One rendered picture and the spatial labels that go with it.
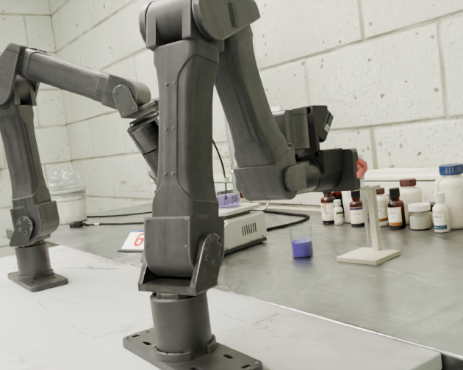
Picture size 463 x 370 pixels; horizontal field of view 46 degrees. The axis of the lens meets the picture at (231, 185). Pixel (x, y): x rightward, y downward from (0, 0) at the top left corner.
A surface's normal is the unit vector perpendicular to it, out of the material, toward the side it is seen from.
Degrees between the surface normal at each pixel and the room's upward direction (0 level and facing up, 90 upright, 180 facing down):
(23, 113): 87
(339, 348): 0
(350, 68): 90
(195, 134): 89
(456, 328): 0
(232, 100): 111
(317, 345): 0
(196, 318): 90
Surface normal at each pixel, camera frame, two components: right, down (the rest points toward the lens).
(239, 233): 0.74, -0.04
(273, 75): -0.81, 0.14
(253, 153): -0.48, 0.48
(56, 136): 0.57, 0.00
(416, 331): -0.12, -0.99
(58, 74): -0.25, 0.15
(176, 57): -0.58, -0.07
